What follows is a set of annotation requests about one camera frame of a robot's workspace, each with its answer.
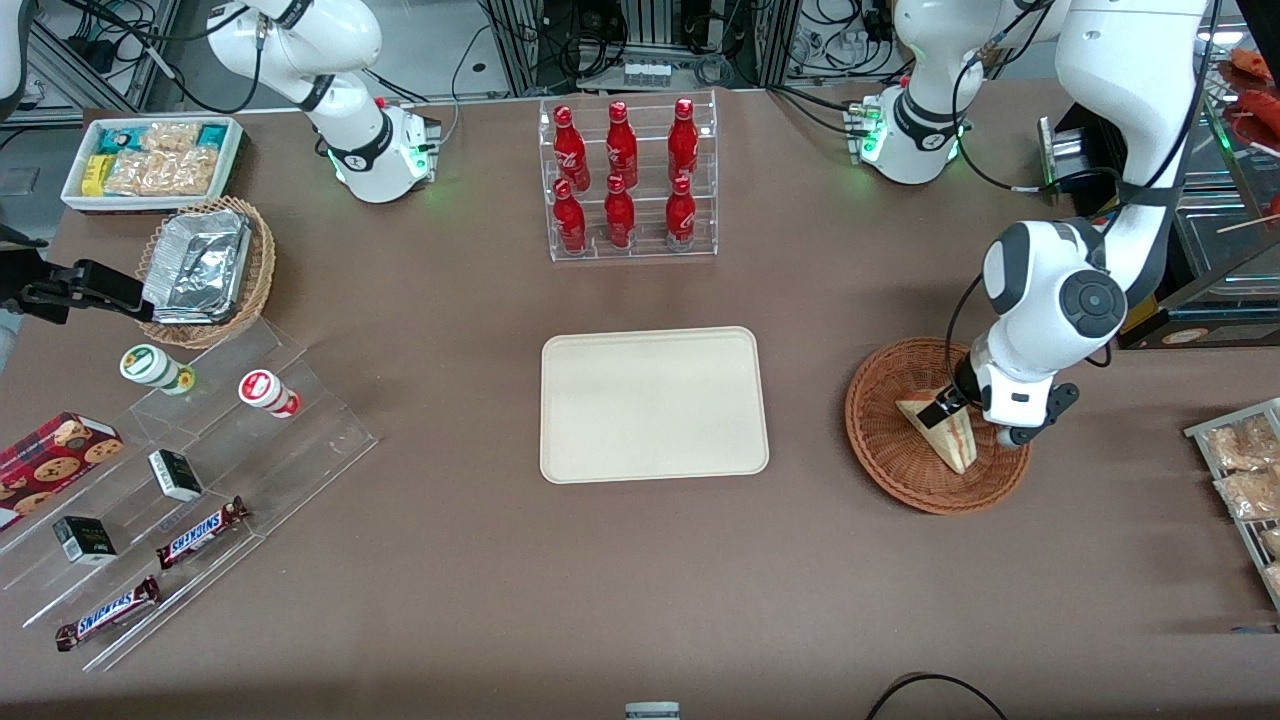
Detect triangular sandwich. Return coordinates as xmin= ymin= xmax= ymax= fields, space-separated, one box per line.
xmin=895 ymin=396 xmax=980 ymax=475

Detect grey wire rack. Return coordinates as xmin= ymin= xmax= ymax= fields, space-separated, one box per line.
xmin=1184 ymin=398 xmax=1280 ymax=611

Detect green lid snack cup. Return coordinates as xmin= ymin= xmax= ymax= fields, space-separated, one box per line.
xmin=120 ymin=344 xmax=196 ymax=396

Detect red lid snack cup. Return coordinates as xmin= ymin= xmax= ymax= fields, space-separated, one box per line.
xmin=238 ymin=370 xmax=302 ymax=419

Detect light brown wicker basket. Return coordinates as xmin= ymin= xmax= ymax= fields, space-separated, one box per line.
xmin=135 ymin=196 xmax=277 ymax=350

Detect brown snickers bar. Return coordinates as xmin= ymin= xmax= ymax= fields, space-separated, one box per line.
xmin=156 ymin=497 xmax=250 ymax=571
xmin=55 ymin=576 xmax=162 ymax=653

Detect cream plastic tray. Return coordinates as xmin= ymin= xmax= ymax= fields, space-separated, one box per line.
xmin=540 ymin=326 xmax=770 ymax=485

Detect aluminium frame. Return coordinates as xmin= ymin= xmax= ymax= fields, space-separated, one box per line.
xmin=25 ymin=0 xmax=183 ymax=113

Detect clear acrylic bottle rack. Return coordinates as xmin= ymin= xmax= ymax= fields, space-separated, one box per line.
xmin=538 ymin=90 xmax=719 ymax=263

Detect red cola bottle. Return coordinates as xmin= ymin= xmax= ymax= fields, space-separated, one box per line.
xmin=553 ymin=104 xmax=591 ymax=193
xmin=605 ymin=100 xmax=639 ymax=189
xmin=665 ymin=175 xmax=697 ymax=251
xmin=604 ymin=174 xmax=636 ymax=250
xmin=668 ymin=97 xmax=699 ymax=186
xmin=552 ymin=178 xmax=588 ymax=255

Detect large clear cracker bag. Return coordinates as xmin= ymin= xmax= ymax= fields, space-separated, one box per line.
xmin=105 ymin=148 xmax=218 ymax=197

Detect black food warmer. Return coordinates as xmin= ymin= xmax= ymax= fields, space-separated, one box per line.
xmin=1040 ymin=0 xmax=1280 ymax=351

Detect small clear cracker bag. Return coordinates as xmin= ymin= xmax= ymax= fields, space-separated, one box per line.
xmin=140 ymin=122 xmax=201 ymax=157

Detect aluminium foil tray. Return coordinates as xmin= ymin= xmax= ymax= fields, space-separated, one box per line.
xmin=142 ymin=210 xmax=253 ymax=326

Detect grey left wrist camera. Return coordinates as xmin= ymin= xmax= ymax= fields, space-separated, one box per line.
xmin=997 ymin=382 xmax=1082 ymax=448

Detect red cookie box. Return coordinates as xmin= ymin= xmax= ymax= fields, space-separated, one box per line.
xmin=0 ymin=412 xmax=124 ymax=531

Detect grey box with green light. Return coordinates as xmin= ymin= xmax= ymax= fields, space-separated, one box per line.
xmin=1037 ymin=116 xmax=1089 ymax=197

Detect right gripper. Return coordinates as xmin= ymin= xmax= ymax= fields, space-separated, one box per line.
xmin=0 ymin=249 xmax=154 ymax=324

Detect dark brown wicker basket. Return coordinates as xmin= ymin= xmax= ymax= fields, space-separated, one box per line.
xmin=845 ymin=338 xmax=1033 ymax=516

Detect clear acrylic stepped display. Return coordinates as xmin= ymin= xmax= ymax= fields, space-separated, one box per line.
xmin=0 ymin=318 xmax=379 ymax=673

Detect black cable loop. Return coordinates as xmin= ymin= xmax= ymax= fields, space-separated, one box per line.
xmin=865 ymin=672 xmax=1011 ymax=720

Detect small black box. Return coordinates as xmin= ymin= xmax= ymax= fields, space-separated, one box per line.
xmin=53 ymin=516 xmax=118 ymax=567
xmin=148 ymin=450 xmax=205 ymax=503

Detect white plastic snack bin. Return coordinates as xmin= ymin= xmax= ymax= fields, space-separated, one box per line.
xmin=60 ymin=115 xmax=246 ymax=214

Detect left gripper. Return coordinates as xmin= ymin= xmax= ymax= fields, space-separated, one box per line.
xmin=924 ymin=342 xmax=1053 ymax=432

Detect steel warmer pan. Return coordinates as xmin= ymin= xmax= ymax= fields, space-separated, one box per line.
xmin=1172 ymin=190 xmax=1280 ymax=296

